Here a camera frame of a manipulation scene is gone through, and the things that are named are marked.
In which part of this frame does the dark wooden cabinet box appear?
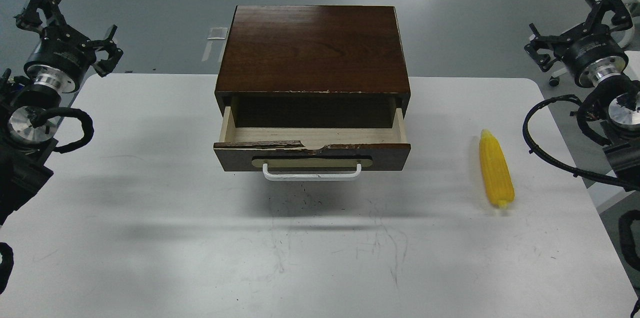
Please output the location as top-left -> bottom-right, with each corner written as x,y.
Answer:
214,5 -> 411,111

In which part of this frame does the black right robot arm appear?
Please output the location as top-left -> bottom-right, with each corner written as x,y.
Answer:
522,0 -> 640,192

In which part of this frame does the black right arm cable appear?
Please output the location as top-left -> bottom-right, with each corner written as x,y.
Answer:
522,94 -> 640,192

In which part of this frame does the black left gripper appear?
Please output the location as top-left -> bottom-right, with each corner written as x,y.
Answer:
14,0 -> 124,94

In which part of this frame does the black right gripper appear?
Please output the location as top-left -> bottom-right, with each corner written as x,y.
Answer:
524,0 -> 633,88

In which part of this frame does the wooden drawer with white handle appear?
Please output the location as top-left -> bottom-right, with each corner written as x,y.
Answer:
214,96 -> 412,176

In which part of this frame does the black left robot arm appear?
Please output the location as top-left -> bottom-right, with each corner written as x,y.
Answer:
0,0 -> 124,223

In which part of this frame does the yellow corn cob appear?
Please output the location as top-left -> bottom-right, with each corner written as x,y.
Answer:
478,129 -> 515,209

